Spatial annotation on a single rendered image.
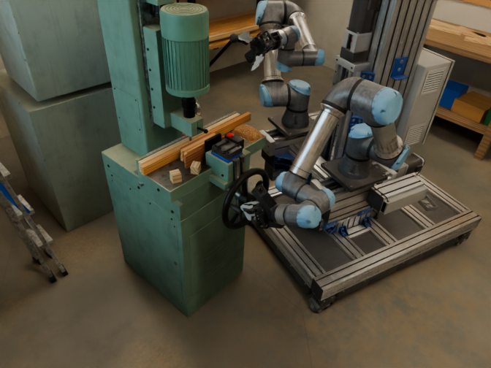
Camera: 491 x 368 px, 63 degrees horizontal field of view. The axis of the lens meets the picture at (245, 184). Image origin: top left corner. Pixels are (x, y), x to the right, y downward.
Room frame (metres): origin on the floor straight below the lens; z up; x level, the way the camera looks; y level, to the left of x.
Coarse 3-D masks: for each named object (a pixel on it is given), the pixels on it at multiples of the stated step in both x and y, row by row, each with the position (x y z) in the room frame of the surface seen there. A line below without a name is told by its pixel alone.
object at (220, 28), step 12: (192, 0) 4.30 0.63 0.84; (240, 12) 4.74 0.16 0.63; (252, 12) 4.76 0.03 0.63; (216, 24) 4.27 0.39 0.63; (228, 24) 4.29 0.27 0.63; (240, 24) 4.31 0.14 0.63; (252, 24) 4.38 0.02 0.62; (216, 36) 3.97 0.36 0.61; (228, 36) 4.08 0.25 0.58; (252, 36) 4.30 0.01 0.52; (216, 48) 4.06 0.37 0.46
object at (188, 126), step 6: (180, 108) 1.58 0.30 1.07; (174, 114) 1.52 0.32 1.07; (180, 114) 1.53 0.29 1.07; (174, 120) 1.52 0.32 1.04; (180, 120) 1.49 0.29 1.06; (186, 120) 1.47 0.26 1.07; (192, 120) 1.48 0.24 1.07; (198, 120) 1.48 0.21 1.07; (174, 126) 1.53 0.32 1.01; (180, 126) 1.50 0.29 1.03; (186, 126) 1.47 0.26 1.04; (192, 126) 1.46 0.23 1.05; (198, 126) 1.48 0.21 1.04; (186, 132) 1.47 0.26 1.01; (192, 132) 1.46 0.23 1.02; (198, 132) 1.48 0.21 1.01
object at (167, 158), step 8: (248, 112) 1.82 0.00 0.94; (232, 120) 1.73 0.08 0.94; (240, 120) 1.75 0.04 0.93; (248, 120) 1.80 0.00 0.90; (216, 128) 1.65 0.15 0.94; (224, 128) 1.67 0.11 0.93; (232, 128) 1.71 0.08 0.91; (200, 136) 1.57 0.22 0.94; (184, 144) 1.49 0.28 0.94; (168, 152) 1.42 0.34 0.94; (176, 152) 1.43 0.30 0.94; (152, 160) 1.36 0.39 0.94; (160, 160) 1.37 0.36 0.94; (168, 160) 1.40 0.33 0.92; (144, 168) 1.30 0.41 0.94; (152, 168) 1.33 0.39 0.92
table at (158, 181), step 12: (228, 132) 1.68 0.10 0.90; (252, 144) 1.59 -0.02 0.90; (264, 144) 1.66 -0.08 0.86; (168, 168) 1.36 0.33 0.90; (180, 168) 1.37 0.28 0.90; (204, 168) 1.38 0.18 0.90; (252, 168) 1.44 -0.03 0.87; (144, 180) 1.31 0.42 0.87; (156, 180) 1.27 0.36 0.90; (168, 180) 1.28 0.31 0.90; (192, 180) 1.30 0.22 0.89; (204, 180) 1.35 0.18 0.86; (216, 180) 1.34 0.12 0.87; (156, 192) 1.26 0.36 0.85; (168, 192) 1.21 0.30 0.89; (180, 192) 1.25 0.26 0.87
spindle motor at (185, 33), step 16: (160, 16) 1.47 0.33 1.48; (176, 16) 1.43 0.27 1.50; (192, 16) 1.44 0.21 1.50; (208, 16) 1.51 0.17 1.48; (176, 32) 1.43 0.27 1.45; (192, 32) 1.43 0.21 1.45; (208, 32) 1.50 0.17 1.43; (176, 48) 1.43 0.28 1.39; (192, 48) 1.44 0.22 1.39; (208, 48) 1.51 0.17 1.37; (176, 64) 1.43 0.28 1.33; (192, 64) 1.43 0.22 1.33; (208, 64) 1.51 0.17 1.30; (176, 80) 1.43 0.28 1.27; (192, 80) 1.43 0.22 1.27; (208, 80) 1.51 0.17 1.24; (192, 96) 1.43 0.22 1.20
